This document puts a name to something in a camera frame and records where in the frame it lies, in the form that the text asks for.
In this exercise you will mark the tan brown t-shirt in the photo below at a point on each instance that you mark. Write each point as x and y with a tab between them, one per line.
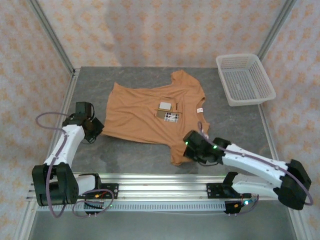
140	120

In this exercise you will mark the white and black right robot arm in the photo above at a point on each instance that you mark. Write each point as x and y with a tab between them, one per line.
252	162

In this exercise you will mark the white perforated plastic basket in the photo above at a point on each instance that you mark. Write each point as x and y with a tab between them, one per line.
265	85

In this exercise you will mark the aluminium side rail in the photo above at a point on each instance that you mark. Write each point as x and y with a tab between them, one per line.
269	135
68	100

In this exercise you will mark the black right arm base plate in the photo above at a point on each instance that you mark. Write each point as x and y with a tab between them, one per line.
213	191

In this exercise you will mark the aluminium mounting rail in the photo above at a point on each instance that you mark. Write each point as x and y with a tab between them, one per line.
162	190

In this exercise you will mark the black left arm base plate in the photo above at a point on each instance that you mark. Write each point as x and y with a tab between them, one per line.
111	191

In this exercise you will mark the aluminium frame post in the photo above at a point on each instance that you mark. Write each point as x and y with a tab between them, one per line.
50	32
277	27

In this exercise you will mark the aluminium frame leg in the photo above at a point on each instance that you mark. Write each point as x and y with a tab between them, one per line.
298	222
25	222

